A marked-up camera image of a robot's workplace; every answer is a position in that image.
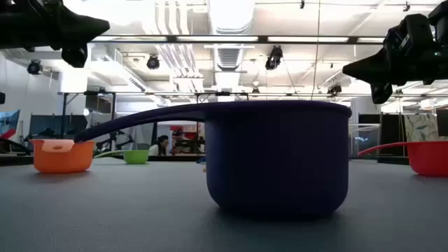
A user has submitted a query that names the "large purple measuring cup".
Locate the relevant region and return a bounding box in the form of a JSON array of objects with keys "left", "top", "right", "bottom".
[{"left": 73, "top": 100, "right": 353, "bottom": 218}]

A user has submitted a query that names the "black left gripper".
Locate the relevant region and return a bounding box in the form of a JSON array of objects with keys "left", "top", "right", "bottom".
[{"left": 0, "top": 0, "right": 111, "bottom": 69}]

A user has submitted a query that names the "orange measuring cup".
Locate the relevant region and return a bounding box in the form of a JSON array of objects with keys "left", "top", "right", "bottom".
[{"left": 30, "top": 139, "right": 96, "bottom": 174}]

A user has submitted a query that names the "red measuring cup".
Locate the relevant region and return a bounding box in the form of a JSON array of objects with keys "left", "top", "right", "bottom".
[{"left": 358, "top": 141, "right": 448, "bottom": 177}]

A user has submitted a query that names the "green measuring cup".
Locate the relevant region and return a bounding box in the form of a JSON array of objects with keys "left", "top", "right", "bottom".
[{"left": 93, "top": 149, "right": 150, "bottom": 165}]

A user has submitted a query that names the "black metal frame rig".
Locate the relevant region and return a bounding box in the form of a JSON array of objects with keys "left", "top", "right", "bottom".
[{"left": 57, "top": 90, "right": 117, "bottom": 141}]

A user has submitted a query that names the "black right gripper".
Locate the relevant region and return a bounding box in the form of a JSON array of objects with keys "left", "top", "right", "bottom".
[{"left": 342, "top": 0, "right": 448, "bottom": 105}]

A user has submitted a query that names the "marble print partition panel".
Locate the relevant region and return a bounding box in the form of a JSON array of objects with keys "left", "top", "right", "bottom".
[{"left": 404, "top": 113, "right": 440, "bottom": 143}]

